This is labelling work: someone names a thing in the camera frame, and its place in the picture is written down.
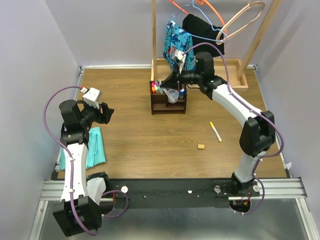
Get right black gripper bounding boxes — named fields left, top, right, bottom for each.
left=161, top=63, right=203, bottom=92

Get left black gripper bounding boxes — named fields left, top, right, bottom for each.
left=79, top=100, right=115, bottom=127

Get clear round pin container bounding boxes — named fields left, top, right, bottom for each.
left=168, top=89, right=179, bottom=103

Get blue cylindrical pin container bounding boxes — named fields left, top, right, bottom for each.
left=178, top=88, right=185, bottom=99

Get orange black highlighter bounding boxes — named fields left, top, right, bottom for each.
left=151, top=86, right=158, bottom=94

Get small brown eraser block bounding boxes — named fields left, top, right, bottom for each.
left=197, top=144, right=205, bottom=150

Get yellow capped marker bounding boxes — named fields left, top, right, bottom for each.
left=209, top=121, right=222, bottom=143

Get purple capped marker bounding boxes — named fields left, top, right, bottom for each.
left=160, top=86, right=176, bottom=104

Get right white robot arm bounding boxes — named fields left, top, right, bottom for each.
left=161, top=50, right=276, bottom=196

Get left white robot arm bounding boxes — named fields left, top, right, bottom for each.
left=53, top=99, right=114, bottom=237

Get brown wooden desk organizer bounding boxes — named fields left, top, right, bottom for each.
left=149, top=81, right=188, bottom=115

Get folded teal cloth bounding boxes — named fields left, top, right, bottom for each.
left=59, top=126, right=107, bottom=171

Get blue patterned shorts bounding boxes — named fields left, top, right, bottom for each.
left=162, top=20, right=193, bottom=69

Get wooden clothes rack tray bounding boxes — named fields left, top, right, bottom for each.
left=150, top=0, right=284, bottom=94

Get orange plastic hanger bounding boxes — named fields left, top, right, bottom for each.
left=168, top=0, right=229, bottom=35

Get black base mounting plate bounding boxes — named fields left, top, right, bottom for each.
left=105, top=178, right=260, bottom=209

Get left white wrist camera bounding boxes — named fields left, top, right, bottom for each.
left=80, top=87, right=102, bottom=109

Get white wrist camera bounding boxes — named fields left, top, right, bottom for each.
left=80, top=87, right=102, bottom=109
left=172, top=49, right=186, bottom=74

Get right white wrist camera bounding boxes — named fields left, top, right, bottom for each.
left=172, top=49, right=186, bottom=74

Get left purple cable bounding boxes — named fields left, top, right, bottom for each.
left=43, top=85, right=130, bottom=237

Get purple cable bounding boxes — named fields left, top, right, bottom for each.
left=183, top=42, right=285, bottom=216
left=43, top=85, right=130, bottom=237

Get light blue wire hanger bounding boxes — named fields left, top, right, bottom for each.
left=169, top=0, right=229, bottom=45

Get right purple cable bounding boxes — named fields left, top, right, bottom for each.
left=183, top=42, right=285, bottom=216

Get aluminium rail frame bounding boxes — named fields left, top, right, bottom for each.
left=41, top=78, right=306, bottom=236

